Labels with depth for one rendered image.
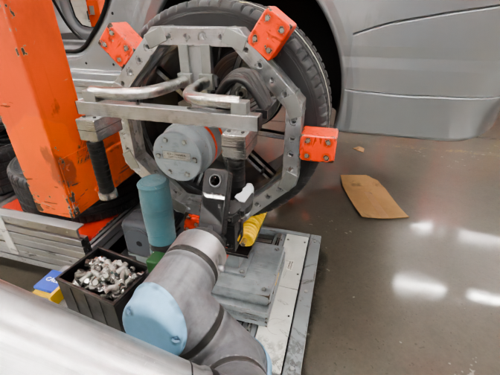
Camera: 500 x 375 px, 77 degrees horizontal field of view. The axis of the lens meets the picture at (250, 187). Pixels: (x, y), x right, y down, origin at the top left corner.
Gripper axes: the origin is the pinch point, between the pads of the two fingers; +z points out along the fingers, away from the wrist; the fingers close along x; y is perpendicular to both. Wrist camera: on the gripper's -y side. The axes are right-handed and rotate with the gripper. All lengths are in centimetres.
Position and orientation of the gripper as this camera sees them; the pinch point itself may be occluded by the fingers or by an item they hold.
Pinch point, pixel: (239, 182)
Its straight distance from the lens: 68.6
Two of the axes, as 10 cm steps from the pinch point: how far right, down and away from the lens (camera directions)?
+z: 2.8, -4.7, 8.4
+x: 9.6, 1.4, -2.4
